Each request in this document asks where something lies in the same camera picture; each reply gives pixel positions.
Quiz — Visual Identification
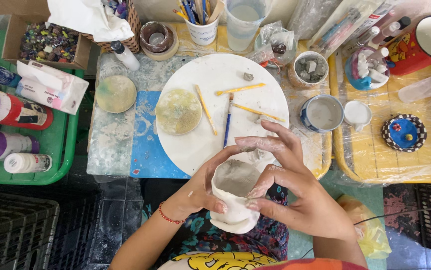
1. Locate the person's left hand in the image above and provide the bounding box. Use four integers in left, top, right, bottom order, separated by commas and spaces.
165, 145, 241, 226

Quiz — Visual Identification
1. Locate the person's right hand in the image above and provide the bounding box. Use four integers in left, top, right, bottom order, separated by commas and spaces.
234, 120, 356, 241

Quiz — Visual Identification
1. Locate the white clay cup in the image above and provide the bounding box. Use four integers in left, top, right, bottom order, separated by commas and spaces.
209, 159, 263, 235

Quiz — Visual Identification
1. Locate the floral patterned skirt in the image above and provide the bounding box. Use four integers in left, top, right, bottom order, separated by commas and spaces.
140, 178, 290, 263

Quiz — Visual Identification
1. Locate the blue plastic mat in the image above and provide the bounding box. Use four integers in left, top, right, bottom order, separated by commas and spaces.
129, 90, 191, 179

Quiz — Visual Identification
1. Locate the yellow plastic bag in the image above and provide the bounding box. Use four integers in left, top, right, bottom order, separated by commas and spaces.
336, 194, 393, 260

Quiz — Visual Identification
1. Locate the yellow table wrapped in plastic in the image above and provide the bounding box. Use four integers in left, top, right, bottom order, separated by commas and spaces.
329, 37, 431, 185

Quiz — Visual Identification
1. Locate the yellow round sponge disc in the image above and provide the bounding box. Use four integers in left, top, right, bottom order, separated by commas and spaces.
155, 88, 203, 136

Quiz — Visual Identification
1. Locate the long yellow wooden modelling stick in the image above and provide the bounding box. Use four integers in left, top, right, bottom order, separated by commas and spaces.
194, 84, 218, 136

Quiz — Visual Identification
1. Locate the yellow print shirt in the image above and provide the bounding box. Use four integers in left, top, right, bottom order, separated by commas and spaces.
157, 251, 368, 270

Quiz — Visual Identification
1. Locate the blue white ceramic bowl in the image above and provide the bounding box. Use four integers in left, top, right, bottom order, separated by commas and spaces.
300, 94, 345, 133

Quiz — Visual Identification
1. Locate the clay smeared plastic sheet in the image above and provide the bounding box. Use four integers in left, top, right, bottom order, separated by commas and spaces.
86, 23, 333, 181

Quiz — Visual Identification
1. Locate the thin yellow wooden modelling stick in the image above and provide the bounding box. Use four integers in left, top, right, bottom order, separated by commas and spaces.
232, 103, 287, 123

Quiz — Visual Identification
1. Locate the small white cup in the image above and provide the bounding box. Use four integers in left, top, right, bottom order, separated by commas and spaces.
343, 100, 373, 132

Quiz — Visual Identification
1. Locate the yellow wooden tool flat tip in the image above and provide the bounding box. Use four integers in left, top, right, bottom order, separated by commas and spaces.
215, 82, 267, 97

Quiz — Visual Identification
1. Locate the checkered blue ceramic dish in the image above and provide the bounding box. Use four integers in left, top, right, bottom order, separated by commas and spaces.
381, 114, 428, 153

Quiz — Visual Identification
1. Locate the white round work board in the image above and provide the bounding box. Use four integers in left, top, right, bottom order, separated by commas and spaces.
155, 53, 290, 177

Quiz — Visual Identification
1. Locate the pale green round disc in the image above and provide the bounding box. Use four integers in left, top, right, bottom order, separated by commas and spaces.
95, 75, 138, 114

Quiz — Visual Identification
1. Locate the brown pot with clay pieces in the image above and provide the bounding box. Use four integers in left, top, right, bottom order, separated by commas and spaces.
287, 50, 330, 90

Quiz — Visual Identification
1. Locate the blue bowl with white tubes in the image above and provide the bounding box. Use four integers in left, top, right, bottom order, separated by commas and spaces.
344, 46, 391, 91

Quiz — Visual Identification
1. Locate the green plastic tray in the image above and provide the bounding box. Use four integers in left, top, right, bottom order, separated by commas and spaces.
0, 29, 85, 186

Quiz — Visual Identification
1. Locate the white bottle black cap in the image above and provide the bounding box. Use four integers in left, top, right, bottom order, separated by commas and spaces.
110, 40, 141, 72

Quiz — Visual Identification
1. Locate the glass bowl in plastic bag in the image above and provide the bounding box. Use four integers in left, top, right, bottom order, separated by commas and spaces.
245, 20, 299, 69

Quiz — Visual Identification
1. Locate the brown tape roll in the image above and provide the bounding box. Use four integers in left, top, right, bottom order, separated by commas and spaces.
139, 21, 180, 62

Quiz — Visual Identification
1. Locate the white cup of brushes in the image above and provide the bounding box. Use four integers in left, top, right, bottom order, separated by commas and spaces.
173, 0, 226, 47

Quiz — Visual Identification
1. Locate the clear plastic squeeze bottle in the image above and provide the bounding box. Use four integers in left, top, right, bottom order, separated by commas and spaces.
398, 71, 431, 104

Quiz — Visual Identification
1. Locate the small white paint bottle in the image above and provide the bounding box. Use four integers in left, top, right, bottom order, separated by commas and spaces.
3, 152, 53, 174

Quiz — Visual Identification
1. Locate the packaged brush set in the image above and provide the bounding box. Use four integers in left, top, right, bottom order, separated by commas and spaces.
307, 0, 402, 58

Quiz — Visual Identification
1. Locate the clear plastic measuring jug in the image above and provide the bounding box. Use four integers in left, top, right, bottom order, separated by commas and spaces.
224, 0, 273, 53

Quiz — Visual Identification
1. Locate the brown wicker basket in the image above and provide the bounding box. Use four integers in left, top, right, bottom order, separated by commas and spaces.
80, 0, 142, 53

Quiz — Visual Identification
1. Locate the red cartoon mug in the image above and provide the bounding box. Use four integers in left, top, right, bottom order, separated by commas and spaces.
385, 15, 431, 76

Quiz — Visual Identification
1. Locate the white tissue packet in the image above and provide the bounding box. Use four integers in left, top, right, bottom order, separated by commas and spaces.
14, 60, 90, 116

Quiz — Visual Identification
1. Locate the clear plastic bag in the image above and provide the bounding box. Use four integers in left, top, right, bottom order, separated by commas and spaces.
286, 0, 343, 41

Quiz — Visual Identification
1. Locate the row of small paint bottles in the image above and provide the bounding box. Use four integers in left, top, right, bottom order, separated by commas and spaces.
356, 16, 412, 47

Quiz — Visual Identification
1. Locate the red white paint bottle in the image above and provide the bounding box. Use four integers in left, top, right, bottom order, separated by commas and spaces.
0, 91, 54, 131

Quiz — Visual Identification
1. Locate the purple white paint bottle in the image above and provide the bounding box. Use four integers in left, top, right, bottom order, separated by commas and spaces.
0, 129, 40, 162

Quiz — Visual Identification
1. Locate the white crumpled cloth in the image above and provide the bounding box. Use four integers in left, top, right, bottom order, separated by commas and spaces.
46, 0, 135, 43

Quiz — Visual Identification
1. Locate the cardboard box of beads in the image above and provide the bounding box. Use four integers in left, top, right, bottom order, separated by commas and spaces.
1, 14, 92, 71

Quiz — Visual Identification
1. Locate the plain cardboard box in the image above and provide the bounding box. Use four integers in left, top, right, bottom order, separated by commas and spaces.
0, 0, 51, 16

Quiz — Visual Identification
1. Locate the red bead bracelet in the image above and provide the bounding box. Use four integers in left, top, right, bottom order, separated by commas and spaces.
158, 202, 187, 225

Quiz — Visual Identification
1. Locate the blue handled paintbrush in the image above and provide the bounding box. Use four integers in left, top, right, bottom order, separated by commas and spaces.
222, 92, 235, 149

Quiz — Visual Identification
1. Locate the black cable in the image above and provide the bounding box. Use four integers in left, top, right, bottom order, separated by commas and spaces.
353, 203, 431, 226

